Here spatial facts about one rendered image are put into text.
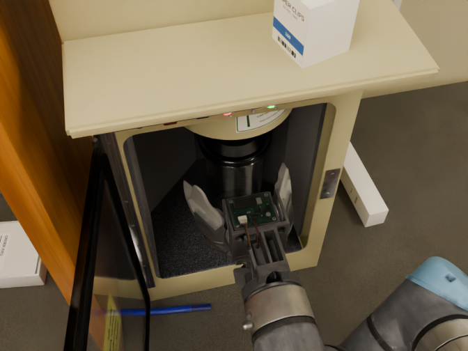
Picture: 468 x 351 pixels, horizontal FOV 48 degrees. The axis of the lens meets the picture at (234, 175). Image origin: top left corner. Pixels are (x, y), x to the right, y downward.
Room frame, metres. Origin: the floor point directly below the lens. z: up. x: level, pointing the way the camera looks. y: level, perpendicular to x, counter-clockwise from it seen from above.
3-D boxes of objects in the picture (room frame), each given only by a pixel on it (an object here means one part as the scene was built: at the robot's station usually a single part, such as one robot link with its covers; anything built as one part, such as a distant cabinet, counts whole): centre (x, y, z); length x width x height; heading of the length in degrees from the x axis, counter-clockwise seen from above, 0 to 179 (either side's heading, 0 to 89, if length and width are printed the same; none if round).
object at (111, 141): (0.38, 0.14, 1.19); 0.03 x 0.02 x 0.39; 103
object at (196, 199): (0.40, 0.04, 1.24); 0.09 x 0.03 x 0.06; 47
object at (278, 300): (0.24, -0.05, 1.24); 0.08 x 0.05 x 0.08; 103
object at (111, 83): (0.37, -0.01, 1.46); 0.32 x 0.12 x 0.10; 103
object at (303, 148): (0.54, 0.03, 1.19); 0.26 x 0.24 x 0.35; 103
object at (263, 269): (0.32, -0.03, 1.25); 0.12 x 0.08 x 0.09; 13
